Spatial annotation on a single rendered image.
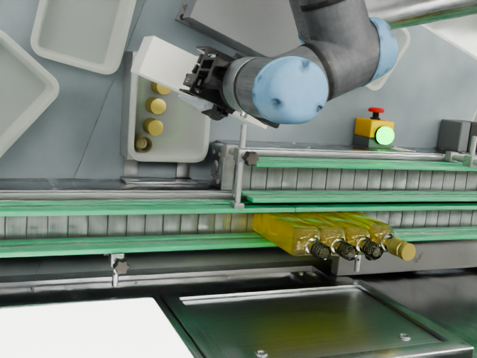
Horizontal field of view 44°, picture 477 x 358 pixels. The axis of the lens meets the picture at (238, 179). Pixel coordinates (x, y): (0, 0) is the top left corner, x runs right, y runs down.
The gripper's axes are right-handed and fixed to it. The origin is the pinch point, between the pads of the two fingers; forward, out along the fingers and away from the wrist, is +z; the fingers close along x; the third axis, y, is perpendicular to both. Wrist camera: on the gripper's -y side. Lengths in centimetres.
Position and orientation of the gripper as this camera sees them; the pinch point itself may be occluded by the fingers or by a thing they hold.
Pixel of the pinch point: (209, 84)
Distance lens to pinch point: 100.0
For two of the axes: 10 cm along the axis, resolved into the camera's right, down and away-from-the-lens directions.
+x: -3.8, 9.2, 0.3
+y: -8.4, -3.3, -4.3
